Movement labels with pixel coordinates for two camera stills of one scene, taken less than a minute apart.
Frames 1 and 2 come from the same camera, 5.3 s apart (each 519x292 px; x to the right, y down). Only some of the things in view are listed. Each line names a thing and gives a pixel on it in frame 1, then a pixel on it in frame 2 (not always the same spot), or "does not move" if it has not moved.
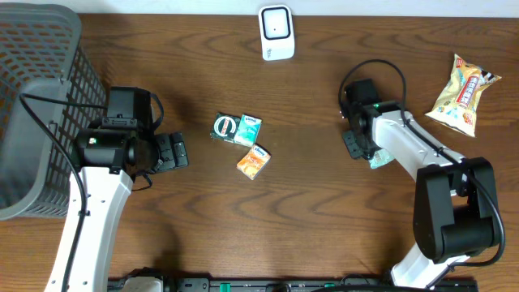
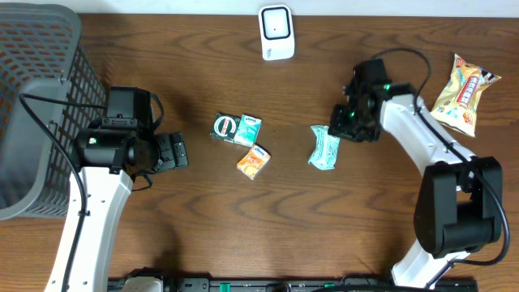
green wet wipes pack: (380, 156) to (324, 154)
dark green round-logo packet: (224, 126) does not move
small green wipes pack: (248, 130) does not move
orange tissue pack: (255, 161) does not move
